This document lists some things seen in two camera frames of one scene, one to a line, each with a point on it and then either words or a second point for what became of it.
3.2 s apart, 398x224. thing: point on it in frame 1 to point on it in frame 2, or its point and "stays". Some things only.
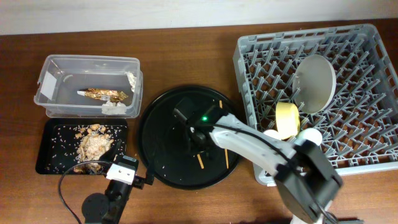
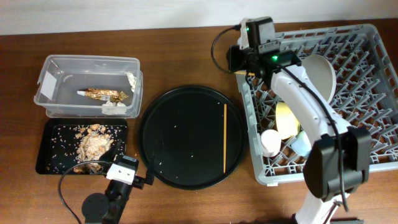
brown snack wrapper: [104, 94] stays
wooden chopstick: [200, 161] to [244, 71]
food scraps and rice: [94, 142] stays
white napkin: [119, 108] stays
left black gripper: [138, 182] stays
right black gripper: [194, 147] to [234, 53]
